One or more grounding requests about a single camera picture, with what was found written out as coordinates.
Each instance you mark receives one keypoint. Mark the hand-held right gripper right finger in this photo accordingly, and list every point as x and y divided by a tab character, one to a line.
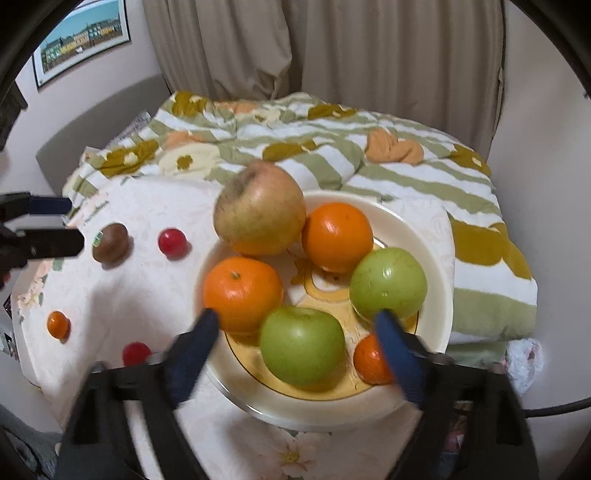
399	357

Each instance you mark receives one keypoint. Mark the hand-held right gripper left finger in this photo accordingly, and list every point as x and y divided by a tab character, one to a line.
191	357

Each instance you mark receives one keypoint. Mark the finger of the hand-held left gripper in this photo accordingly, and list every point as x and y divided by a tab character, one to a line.
53	243
46	206

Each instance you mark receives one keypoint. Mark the small orange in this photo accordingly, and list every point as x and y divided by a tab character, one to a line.
58	324
369	360

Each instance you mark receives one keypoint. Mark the brown kiwi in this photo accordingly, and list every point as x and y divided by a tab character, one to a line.
111	243

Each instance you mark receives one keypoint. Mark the green apple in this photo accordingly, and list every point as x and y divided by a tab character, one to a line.
302	346
388	281

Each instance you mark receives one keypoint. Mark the large orange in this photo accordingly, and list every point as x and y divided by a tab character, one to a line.
242	293
337	235

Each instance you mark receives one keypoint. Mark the cream yellow bowl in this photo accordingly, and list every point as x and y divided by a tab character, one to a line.
415	221

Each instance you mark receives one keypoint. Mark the large yellow-red apple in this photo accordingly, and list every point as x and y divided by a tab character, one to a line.
258	207

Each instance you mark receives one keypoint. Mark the red cherry tomato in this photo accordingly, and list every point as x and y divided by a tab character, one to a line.
172	242
135	354

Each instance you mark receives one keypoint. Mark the white floral cloth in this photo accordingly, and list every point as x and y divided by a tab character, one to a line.
138	295

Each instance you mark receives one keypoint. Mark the grey bed headboard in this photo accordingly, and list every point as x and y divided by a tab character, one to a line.
92	120

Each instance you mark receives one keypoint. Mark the grey patterned pillow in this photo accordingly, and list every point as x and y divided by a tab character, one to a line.
136	124

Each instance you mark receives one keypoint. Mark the white plastic bag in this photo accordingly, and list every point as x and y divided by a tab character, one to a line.
524	364

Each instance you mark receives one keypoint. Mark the green striped floral blanket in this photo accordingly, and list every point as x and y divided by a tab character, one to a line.
415	175

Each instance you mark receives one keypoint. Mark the beige curtain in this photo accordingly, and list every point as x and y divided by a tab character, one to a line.
369	55

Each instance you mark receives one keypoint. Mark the framed wall poster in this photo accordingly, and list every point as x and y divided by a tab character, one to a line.
78	41

